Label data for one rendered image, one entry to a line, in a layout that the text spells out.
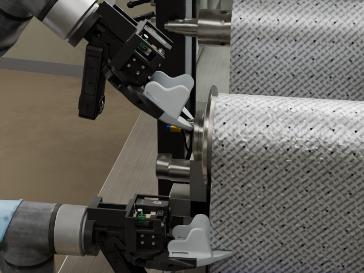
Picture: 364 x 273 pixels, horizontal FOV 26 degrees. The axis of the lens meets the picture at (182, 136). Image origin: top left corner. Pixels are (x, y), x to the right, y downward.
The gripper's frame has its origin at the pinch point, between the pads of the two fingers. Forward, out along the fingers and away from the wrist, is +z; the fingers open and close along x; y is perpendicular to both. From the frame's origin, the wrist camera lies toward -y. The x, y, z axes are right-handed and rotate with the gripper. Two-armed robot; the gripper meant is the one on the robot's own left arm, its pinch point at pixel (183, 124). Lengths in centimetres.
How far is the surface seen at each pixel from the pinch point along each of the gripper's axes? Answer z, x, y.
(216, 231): 13.4, -5.8, -7.0
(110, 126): 19, 273, -150
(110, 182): 6, 48, -44
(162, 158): 1.9, 3.1, -8.0
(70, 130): 4, 265, -162
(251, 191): 12.5, -5.8, 1.4
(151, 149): 10, 66, -40
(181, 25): -7.8, 24.4, 2.8
